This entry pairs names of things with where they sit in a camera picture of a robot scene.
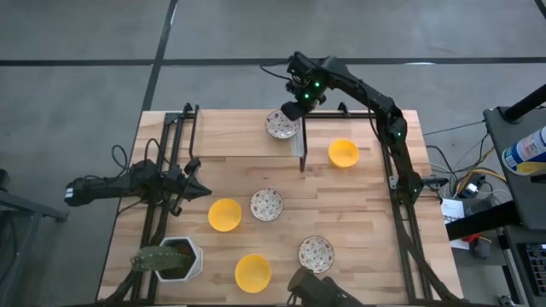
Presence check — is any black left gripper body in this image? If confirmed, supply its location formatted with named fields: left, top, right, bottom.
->
left=160, top=158, right=201, bottom=216

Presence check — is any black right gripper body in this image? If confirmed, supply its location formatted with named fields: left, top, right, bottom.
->
left=285, top=74, right=328, bottom=107

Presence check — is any yellow plastic mini bowl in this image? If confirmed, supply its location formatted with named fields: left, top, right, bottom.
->
left=207, top=198, right=243, bottom=233
left=327, top=137, right=360, bottom=169
left=234, top=253, right=273, bottom=294

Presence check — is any floral patterned mini bowl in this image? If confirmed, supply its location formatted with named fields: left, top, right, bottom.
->
left=297, top=235, right=335, bottom=275
left=264, top=108, right=302, bottom=140
left=249, top=188, right=284, bottom=223

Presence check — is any black divider bar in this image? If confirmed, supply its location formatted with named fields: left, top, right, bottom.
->
left=292, top=114, right=309, bottom=173

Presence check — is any white hexagonal plant pot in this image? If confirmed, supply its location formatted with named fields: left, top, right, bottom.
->
left=154, top=236, right=205, bottom=284

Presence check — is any green cactus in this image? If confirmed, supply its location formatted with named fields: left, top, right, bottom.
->
left=130, top=245, right=193, bottom=273

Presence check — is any dark bulky object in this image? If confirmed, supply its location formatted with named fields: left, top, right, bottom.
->
left=287, top=266, right=363, bottom=307

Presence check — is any grey metal stand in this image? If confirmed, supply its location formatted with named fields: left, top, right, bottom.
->
left=0, top=168, right=69, bottom=307

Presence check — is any white paper sheet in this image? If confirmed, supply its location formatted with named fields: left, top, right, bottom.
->
left=440, top=198, right=470, bottom=251

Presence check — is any black cross beam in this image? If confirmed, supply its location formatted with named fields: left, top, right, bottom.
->
left=445, top=200, right=522, bottom=241

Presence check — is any black pole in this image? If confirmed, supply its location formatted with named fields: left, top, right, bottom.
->
left=500, top=83, right=546, bottom=124

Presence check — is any grey cart top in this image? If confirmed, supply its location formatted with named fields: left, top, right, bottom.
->
left=483, top=105, right=546, bottom=231

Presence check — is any white and blue spray can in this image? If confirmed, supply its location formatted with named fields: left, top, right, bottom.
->
left=502, top=125, right=546, bottom=177

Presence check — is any grey small object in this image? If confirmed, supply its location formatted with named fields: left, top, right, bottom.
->
left=472, top=238, right=491, bottom=260

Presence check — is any black button panel device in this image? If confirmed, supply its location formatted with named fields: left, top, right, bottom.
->
left=520, top=241, right=546, bottom=296

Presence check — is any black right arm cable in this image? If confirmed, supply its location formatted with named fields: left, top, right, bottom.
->
left=259, top=59, right=296, bottom=83

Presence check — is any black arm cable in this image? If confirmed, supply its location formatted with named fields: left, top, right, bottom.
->
left=143, top=136, right=170, bottom=167
left=111, top=143, right=130, bottom=172
left=259, top=59, right=296, bottom=83

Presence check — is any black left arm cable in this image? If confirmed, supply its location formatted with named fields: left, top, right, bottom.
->
left=143, top=136, right=170, bottom=167
left=111, top=143, right=130, bottom=172

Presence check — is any black aluminium table frame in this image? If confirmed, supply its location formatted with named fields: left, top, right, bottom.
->
left=97, top=101, right=466, bottom=306

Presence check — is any yellow cable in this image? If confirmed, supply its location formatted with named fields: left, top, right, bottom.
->
left=455, top=167, right=509, bottom=194

